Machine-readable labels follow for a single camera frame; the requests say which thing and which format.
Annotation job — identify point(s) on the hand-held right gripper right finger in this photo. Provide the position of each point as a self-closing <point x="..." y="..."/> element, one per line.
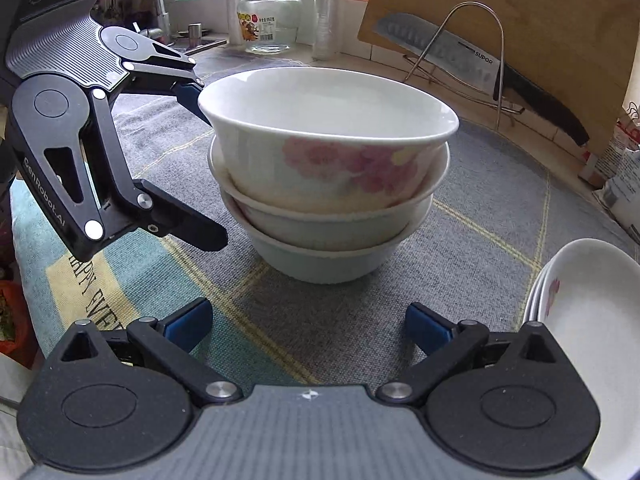
<point x="425" y="327"/>

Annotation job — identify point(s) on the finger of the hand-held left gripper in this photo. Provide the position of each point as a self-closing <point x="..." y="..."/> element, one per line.
<point x="200" y="232"/>
<point x="187" y="95"/>

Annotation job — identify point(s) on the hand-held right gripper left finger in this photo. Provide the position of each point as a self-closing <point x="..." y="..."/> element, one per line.
<point x="187" y="325"/>

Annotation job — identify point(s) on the white bowl with pink flowers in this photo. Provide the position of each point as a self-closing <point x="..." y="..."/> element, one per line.
<point x="325" y="170"/>
<point x="310" y="232"/>
<point x="325" y="262"/>

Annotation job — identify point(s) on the stainless steel sink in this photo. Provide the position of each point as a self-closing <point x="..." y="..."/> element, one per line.
<point x="215" y="42"/>

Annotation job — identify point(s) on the metal sink knob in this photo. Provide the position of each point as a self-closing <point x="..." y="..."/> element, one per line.
<point x="194" y="35"/>

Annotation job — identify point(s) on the grey checked cloth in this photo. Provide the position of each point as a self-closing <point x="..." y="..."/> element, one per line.
<point x="475" y="270"/>

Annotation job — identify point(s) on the metal faucet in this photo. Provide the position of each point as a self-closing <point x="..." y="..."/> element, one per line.
<point x="161" y="10"/>

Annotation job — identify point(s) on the sleeve of clear plastic cups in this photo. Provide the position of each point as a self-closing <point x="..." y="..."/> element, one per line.
<point x="235" y="10"/>
<point x="327" y="15"/>

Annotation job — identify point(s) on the labelled glass jar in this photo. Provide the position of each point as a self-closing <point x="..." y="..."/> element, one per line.
<point x="270" y="25"/>

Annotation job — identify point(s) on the orange plastic bag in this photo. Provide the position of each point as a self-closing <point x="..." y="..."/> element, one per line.
<point x="15" y="320"/>

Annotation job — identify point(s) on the blue and white bag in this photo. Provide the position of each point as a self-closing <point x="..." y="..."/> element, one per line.
<point x="627" y="195"/>

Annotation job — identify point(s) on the red and white snack bag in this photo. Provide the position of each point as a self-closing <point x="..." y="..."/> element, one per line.
<point x="615" y="155"/>

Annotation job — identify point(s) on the bamboo cutting board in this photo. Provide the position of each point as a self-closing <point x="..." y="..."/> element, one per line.
<point x="550" y="25"/>

